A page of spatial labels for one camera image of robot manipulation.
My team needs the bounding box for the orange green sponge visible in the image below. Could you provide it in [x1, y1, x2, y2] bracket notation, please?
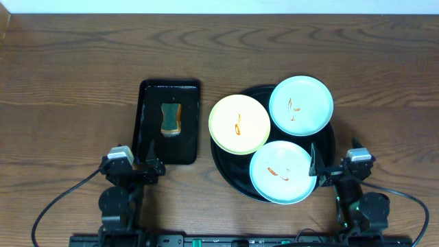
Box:
[161, 103, 182, 137]

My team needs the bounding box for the pale blue plate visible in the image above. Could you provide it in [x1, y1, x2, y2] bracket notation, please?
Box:
[249, 141, 317, 204]
[268, 75, 334, 137]

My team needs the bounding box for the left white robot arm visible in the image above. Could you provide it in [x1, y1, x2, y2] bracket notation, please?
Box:
[98, 141, 166, 231]

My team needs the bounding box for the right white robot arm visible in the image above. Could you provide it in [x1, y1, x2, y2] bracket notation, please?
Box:
[309, 139, 390, 242]

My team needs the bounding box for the black rectangular tray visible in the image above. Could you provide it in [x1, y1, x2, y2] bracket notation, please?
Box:
[132, 79, 200, 165]

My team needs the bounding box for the black round tray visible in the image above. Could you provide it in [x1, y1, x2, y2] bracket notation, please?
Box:
[211, 85, 335, 202]

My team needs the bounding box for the yellow plate with sauce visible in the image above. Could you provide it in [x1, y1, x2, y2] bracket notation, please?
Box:
[209, 94, 271, 155]

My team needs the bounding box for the left black cable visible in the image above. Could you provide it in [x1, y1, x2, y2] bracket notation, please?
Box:
[31, 167, 104, 247]

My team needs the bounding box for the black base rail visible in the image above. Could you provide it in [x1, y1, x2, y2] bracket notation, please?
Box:
[68, 233, 412, 247]

